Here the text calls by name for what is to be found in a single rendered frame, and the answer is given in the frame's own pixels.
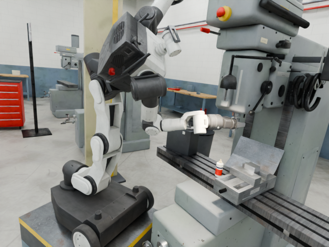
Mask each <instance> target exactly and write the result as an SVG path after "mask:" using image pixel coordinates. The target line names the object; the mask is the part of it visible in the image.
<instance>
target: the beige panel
mask: <svg viewBox="0 0 329 247"><path fill-rule="evenodd" d="M122 6H123V0H83V36H84V57H85V56H86V55H87V54H89V53H92V52H98V53H100V51H101V49H102V46H103V44H104V42H105V40H106V38H107V36H108V34H109V32H110V30H111V28H112V26H113V24H114V23H115V22H116V21H117V20H118V19H119V18H120V17H121V16H122ZM90 82H91V79H90V75H89V73H88V70H87V67H86V65H85V62H84V124H85V165H87V166H89V167H91V166H92V165H93V152H92V148H91V138H92V137H93V135H94V134H95V132H96V112H95V109H94V98H93V96H92V94H91V92H90V90H89V83H90ZM111 180H113V181H115V182H117V183H119V184H120V183H124V182H126V180H125V179H124V178H123V177H122V176H121V174H120V173H119V172H118V164H116V166H115V169H114V171H113V173H112V175H111Z"/></svg>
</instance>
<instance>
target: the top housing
mask: <svg viewBox="0 0 329 247"><path fill-rule="evenodd" d="M272 1H274V2H275V3H277V4H279V5H280V6H282V7H284V8H286V9H287V10H289V11H291V12H293V13H294V14H296V15H298V16H299V17H302V14H303V10H304V6H303V5H302V4H301V3H299V2H298V1H296V0H272ZM259 2H260V0H209V2H208V9H207V17H206V23H207V24H208V25H210V26H213V27H216V28H219V29H222V28H230V27H238V26H246V25H257V24H261V25H264V26H267V27H269V28H271V29H274V30H276V31H279V32H281V33H285V34H287V35H289V36H292V37H295V36H296V35H297V34H298V32H299V26H298V25H294V24H293V23H292V22H290V21H288V20H286V19H284V18H282V17H280V16H278V15H276V14H274V13H269V11H268V10H266V9H264V8H262V7H260V5H259ZM223 6H228V7H230V8H231V10H232V13H231V16H230V18H229V19H228V20H227V21H225V22H223V21H221V20H219V18H217V17H216V12H217V10H218V8H220V7H223Z"/></svg>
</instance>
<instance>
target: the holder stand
mask: <svg viewBox="0 0 329 247"><path fill-rule="evenodd" d="M198 141H199V134H194V129H193V126H189V125H187V128H186V129H183V130H174V131H169V132H167V140H166V147H167V148H169V149H172V150H174V151H176V152H179V153H181V154H183V155H186V156H190V155H192V154H195V153H197V148H198Z"/></svg>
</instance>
